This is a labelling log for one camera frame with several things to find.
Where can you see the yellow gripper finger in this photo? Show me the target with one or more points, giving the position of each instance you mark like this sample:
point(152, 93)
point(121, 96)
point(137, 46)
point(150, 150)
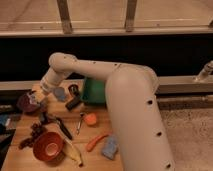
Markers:
point(41, 97)

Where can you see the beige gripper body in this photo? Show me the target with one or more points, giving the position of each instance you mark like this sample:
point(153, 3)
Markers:
point(47, 85)

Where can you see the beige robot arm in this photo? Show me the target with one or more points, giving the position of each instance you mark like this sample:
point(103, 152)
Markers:
point(130, 92)

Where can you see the red-brown bowl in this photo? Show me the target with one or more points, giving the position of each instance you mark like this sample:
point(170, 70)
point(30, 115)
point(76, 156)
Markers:
point(48, 146)

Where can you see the blue-grey round lid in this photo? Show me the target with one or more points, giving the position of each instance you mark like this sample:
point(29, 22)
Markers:
point(59, 93)

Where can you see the black tape roll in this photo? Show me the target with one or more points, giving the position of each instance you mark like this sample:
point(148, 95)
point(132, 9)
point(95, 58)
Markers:
point(73, 89)

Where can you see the dark grape bunch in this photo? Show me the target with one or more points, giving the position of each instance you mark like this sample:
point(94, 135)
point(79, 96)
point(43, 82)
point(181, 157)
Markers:
point(37, 131)

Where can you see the green plastic tray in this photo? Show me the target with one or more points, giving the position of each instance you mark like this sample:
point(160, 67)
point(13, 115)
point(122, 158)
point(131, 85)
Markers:
point(93, 92)

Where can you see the orange round fruit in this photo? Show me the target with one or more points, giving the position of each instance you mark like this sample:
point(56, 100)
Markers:
point(90, 119)

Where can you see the yellow banana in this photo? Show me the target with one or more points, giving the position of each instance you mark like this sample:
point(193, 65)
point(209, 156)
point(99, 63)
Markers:
point(70, 150)

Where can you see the orange carrot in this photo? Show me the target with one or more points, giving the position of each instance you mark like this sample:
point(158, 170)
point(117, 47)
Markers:
point(93, 142)

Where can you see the blue sponge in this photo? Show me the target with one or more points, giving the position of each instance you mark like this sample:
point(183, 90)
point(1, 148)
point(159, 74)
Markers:
point(110, 148)

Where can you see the black handled knife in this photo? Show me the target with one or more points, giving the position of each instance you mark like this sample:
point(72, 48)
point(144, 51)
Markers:
point(61, 125)

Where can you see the wooden window frame rail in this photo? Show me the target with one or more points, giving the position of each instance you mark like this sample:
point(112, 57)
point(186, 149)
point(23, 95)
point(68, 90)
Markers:
point(104, 17)

